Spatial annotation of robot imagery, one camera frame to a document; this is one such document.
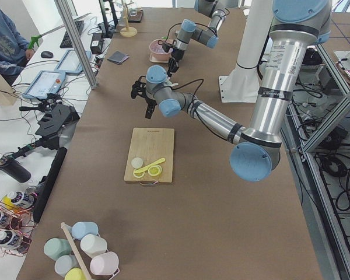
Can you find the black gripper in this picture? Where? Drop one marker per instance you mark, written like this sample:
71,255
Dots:
149,100
175,54

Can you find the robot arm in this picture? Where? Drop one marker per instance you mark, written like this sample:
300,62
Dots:
295,26
208,36

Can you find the pink bowl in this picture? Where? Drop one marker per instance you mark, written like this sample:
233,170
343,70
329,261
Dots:
166,46

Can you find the pile of clear ice cubes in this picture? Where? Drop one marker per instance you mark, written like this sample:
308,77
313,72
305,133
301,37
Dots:
157,48

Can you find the wooden cutting board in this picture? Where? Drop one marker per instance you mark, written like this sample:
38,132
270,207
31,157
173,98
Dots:
151,144

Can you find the grey folded cloth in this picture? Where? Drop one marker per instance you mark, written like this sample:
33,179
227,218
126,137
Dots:
118,57

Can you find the lemon end piece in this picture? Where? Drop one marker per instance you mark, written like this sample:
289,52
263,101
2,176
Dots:
137,162

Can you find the wooden mug tree stand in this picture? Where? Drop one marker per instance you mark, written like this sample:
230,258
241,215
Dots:
127,31

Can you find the lemon slice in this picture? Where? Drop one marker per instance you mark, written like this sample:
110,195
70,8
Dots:
138,175
154,170

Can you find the white pillar stand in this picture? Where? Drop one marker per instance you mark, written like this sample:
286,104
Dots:
242,84

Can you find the teach pendant tablet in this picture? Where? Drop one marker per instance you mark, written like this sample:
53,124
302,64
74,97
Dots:
46,82
69,63

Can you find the person in blue sweater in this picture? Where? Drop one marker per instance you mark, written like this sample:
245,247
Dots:
14,50

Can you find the pastel cup rack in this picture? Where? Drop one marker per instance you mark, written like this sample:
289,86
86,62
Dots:
82,253

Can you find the aluminium frame post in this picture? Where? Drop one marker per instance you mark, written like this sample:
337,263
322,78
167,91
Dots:
66,16

